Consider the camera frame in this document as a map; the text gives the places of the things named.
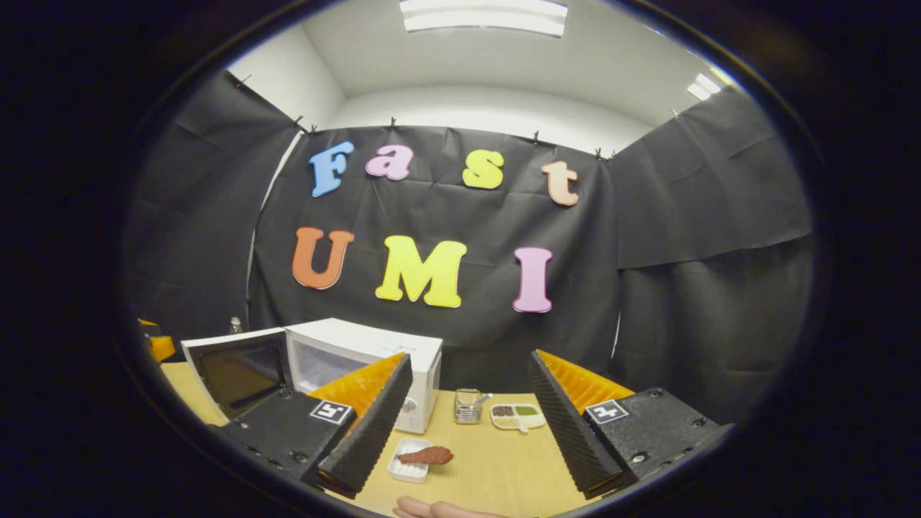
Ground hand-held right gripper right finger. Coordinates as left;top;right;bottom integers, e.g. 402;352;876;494
527;349;735;499

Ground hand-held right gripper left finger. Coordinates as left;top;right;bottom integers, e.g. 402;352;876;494
209;353;414;499

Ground brown meat piece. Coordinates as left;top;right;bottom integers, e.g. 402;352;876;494
397;446;455;465

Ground white microwave oven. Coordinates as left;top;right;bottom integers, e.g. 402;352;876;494
180;317;444;435

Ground divided dish of beans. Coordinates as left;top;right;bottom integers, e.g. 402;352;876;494
490;402;546;434

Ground small white tray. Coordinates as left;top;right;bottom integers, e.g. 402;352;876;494
387;437;434;483

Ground small glass jar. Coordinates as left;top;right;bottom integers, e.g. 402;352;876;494
453;388;484;425

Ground black backdrop cloth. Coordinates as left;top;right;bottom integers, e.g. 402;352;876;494
124;68;817;425

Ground small ceiling light panel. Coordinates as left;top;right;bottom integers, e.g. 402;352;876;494
686;72;722;101

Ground large ceiling light panel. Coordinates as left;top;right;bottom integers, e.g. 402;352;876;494
399;0;569;38

